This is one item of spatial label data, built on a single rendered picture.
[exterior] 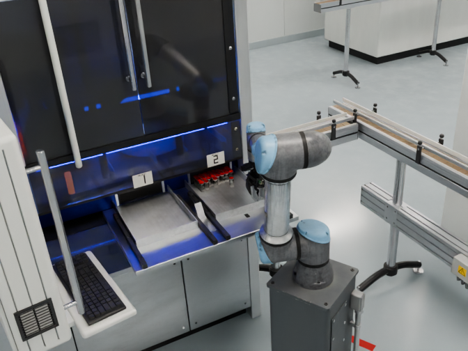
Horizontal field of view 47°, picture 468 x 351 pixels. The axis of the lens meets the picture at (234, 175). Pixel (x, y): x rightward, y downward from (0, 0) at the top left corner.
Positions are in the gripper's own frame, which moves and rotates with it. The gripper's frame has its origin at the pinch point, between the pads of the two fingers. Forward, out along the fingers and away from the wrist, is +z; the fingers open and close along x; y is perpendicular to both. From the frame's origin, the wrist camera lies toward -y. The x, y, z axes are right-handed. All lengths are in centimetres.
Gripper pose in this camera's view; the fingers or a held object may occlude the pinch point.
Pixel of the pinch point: (256, 198)
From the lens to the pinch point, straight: 228.6
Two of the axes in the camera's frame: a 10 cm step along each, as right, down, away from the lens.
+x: 8.9, -2.6, 3.7
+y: 4.5, 4.1, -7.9
